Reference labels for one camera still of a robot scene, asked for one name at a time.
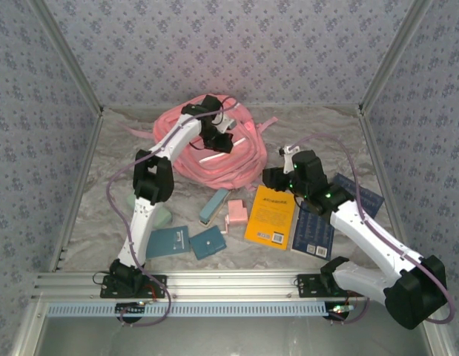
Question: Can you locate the mint green case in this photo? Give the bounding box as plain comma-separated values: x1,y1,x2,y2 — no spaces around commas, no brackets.
125,193,173,228

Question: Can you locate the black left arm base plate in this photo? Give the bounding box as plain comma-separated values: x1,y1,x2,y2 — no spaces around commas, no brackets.
99,274,168,299

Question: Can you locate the yellow book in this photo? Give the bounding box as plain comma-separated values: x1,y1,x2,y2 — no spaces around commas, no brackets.
244,185,297,250

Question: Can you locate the light blue slotted cable duct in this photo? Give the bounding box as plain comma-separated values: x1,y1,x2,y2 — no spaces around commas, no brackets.
46,302,330,318

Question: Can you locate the teal snap wallet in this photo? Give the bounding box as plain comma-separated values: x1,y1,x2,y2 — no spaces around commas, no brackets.
188,226,228,260

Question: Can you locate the aluminium side rail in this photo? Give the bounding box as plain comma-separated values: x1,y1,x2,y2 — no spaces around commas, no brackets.
357,105,416,271
49,107,105,274

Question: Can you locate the aluminium mounting rail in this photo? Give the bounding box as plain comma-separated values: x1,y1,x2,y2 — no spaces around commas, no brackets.
31,270,436,300

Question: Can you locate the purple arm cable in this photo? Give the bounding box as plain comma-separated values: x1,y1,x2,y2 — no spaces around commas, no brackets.
107,99,240,328
284,133,456,326

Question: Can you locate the pink backpack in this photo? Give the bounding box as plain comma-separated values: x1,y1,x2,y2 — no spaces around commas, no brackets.
117,94,279,192

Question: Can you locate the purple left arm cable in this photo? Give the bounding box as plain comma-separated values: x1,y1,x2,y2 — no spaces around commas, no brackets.
107,99,240,328

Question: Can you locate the teal notebook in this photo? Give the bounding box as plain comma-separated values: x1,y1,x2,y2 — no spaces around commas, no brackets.
145,225,191,260

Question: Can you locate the pink pencil sharpener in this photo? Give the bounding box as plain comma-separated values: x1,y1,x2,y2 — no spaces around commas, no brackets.
220,200,249,235

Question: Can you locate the dark blue printed booklet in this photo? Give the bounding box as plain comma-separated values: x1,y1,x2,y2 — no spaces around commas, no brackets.
332,173,385,220

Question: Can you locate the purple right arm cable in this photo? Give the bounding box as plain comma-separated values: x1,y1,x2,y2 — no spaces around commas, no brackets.
284,133,456,326

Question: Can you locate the steel lower basin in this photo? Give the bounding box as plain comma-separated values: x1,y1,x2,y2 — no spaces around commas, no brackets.
10,299,452,356

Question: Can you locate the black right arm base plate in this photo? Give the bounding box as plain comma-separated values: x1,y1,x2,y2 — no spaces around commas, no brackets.
297,273,366,299

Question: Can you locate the aluminium frame post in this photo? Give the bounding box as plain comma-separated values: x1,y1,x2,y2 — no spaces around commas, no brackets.
357,0,435,116
28,0,105,116

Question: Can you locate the small black controller board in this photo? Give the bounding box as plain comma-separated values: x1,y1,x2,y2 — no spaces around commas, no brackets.
325,302,358,323
115,302,148,324

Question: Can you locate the dark blue book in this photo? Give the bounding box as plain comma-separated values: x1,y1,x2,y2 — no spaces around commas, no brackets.
290,202,336,260

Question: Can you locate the teal stapler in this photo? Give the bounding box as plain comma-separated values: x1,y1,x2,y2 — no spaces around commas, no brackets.
198,188,232,227

